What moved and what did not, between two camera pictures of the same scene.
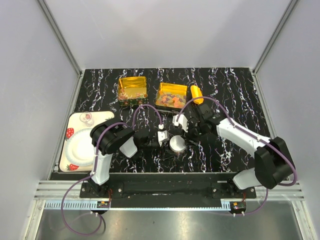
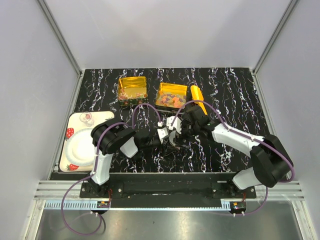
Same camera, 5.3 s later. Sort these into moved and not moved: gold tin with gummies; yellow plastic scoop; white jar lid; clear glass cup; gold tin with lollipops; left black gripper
Moved: clear glass cup; white jar lid
Not moved: gold tin with lollipops; left black gripper; yellow plastic scoop; gold tin with gummies
